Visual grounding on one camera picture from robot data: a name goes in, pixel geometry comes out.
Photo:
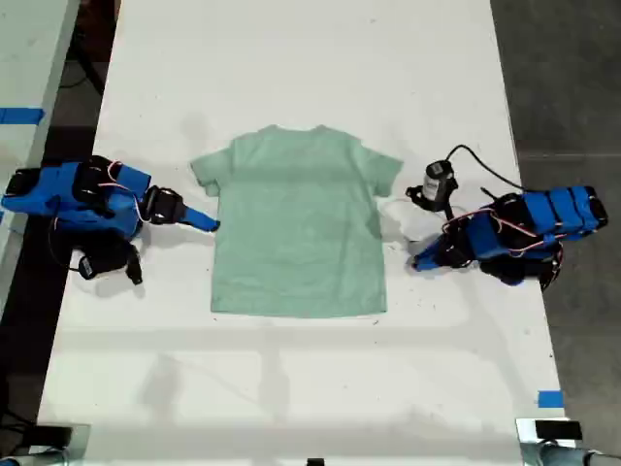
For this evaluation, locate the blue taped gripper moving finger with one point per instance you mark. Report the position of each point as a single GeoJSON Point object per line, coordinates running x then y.
{"type": "Point", "coordinates": [429, 265]}
{"type": "Point", "coordinates": [201, 225]}

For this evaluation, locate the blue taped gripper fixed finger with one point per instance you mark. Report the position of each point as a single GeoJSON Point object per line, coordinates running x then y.
{"type": "Point", "coordinates": [199, 216]}
{"type": "Point", "coordinates": [429, 250]}

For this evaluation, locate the pale green T-shirt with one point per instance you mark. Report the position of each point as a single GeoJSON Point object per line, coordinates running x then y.
{"type": "Point", "coordinates": [301, 228]}

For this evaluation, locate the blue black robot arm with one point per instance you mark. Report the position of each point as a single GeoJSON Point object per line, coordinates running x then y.
{"type": "Point", "coordinates": [548, 213]}
{"type": "Point", "coordinates": [58, 194]}

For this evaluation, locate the long blue tape strip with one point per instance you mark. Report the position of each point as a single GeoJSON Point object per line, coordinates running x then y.
{"type": "Point", "coordinates": [19, 115]}

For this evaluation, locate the short blue tape strip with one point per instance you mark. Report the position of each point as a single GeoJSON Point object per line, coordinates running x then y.
{"type": "Point", "coordinates": [550, 399]}

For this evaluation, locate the pale side table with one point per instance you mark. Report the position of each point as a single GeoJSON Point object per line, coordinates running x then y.
{"type": "Point", "coordinates": [29, 58]}

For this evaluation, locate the small black box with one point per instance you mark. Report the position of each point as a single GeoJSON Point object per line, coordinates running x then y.
{"type": "Point", "coordinates": [53, 434]}
{"type": "Point", "coordinates": [558, 429]}

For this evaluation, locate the tiny black clip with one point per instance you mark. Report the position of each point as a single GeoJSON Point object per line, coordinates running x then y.
{"type": "Point", "coordinates": [315, 462]}

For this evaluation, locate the black camera stalk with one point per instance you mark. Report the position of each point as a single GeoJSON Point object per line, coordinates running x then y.
{"type": "Point", "coordinates": [134, 267]}
{"type": "Point", "coordinates": [448, 213]}

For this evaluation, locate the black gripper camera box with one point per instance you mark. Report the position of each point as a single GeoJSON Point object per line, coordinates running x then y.
{"type": "Point", "coordinates": [94, 262]}
{"type": "Point", "coordinates": [438, 182]}

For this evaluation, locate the shiny metal bracket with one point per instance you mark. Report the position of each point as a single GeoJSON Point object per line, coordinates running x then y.
{"type": "Point", "coordinates": [526, 442]}
{"type": "Point", "coordinates": [80, 444]}

